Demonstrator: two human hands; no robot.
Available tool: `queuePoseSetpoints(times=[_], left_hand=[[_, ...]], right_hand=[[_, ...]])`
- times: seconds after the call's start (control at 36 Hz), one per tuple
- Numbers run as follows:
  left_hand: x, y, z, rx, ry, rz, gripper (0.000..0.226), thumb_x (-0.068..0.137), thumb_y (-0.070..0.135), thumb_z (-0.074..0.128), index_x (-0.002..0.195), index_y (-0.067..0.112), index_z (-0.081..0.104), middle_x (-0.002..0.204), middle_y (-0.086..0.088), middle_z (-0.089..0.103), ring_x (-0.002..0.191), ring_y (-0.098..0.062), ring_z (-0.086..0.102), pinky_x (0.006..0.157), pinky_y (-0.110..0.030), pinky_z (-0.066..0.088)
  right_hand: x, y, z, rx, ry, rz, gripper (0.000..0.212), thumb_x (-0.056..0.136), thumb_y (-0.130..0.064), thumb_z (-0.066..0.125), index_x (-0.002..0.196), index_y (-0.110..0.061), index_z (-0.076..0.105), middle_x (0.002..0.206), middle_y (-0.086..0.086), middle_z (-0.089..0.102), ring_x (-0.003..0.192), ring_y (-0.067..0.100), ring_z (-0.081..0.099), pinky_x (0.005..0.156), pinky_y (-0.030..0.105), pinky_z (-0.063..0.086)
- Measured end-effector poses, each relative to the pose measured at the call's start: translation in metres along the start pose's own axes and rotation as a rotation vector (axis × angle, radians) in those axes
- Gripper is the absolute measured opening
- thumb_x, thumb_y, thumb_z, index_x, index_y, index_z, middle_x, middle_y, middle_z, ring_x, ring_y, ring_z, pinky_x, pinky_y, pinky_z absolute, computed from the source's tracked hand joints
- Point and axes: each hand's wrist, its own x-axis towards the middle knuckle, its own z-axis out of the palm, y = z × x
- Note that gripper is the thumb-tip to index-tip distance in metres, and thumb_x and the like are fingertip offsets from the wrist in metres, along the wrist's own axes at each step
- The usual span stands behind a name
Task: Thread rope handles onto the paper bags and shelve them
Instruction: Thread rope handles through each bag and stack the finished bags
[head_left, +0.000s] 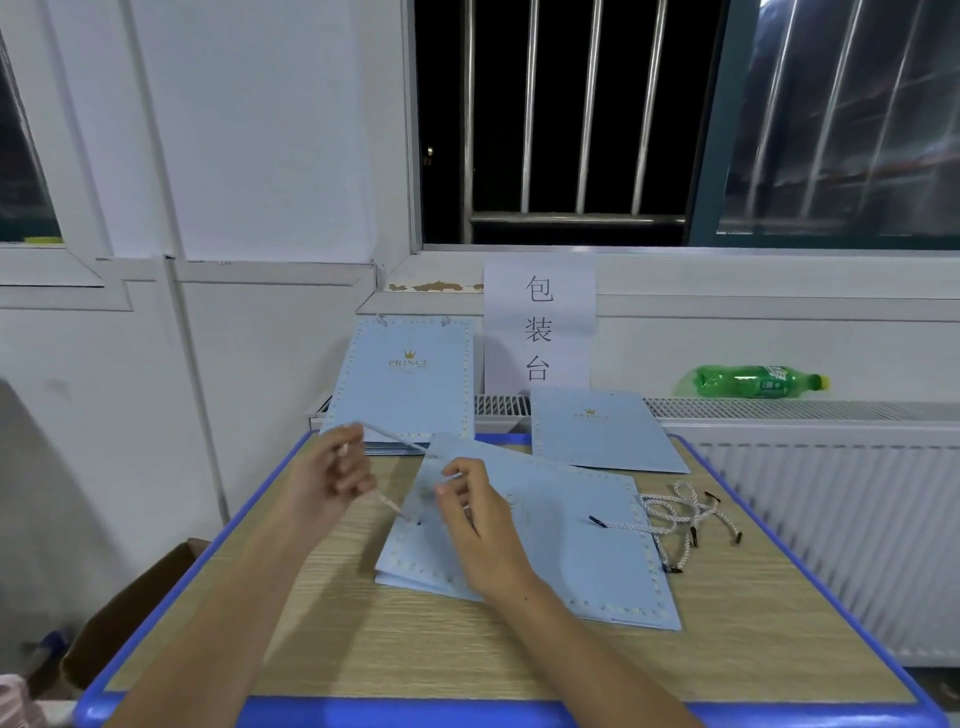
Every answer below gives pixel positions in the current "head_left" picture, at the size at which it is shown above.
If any white black-tipped rope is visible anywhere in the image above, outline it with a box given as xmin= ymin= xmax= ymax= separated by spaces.
xmin=333 ymin=420 xmax=470 ymax=524

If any teal framed sliding window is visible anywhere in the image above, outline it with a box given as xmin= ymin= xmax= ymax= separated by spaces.
xmin=690 ymin=0 xmax=960 ymax=249

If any person's left hand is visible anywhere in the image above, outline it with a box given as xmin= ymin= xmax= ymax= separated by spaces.
xmin=270 ymin=423 xmax=380 ymax=545

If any pile of white twisted ropes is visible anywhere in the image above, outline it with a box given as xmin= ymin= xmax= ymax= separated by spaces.
xmin=588 ymin=480 xmax=744 ymax=575

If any green plastic bottle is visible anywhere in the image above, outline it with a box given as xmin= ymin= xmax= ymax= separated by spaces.
xmin=693 ymin=364 xmax=830 ymax=401

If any metal window grille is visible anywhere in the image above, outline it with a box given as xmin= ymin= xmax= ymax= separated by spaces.
xmin=412 ymin=0 xmax=722 ymax=246

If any blue-edged wooden desk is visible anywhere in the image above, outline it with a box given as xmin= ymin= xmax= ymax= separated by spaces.
xmin=75 ymin=432 xmax=947 ymax=728

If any stack of blue paper bags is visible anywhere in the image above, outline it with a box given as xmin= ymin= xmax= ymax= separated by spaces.
xmin=529 ymin=385 xmax=692 ymax=476

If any person's left forearm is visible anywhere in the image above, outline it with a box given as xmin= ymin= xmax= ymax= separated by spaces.
xmin=105 ymin=517 xmax=324 ymax=728

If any person's right forearm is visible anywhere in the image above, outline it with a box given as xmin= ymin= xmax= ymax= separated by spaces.
xmin=480 ymin=577 xmax=707 ymax=728

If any white framed window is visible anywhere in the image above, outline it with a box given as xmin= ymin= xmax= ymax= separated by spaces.
xmin=0 ymin=30 xmax=134 ymax=312

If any brown cardboard box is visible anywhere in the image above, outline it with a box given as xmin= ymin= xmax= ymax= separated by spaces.
xmin=60 ymin=537 xmax=212 ymax=692

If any person's right hand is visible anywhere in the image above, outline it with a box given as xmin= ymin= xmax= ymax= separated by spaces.
xmin=432 ymin=457 xmax=534 ymax=602

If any white paper sign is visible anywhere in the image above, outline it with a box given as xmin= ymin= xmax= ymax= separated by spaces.
xmin=483 ymin=258 xmax=599 ymax=392

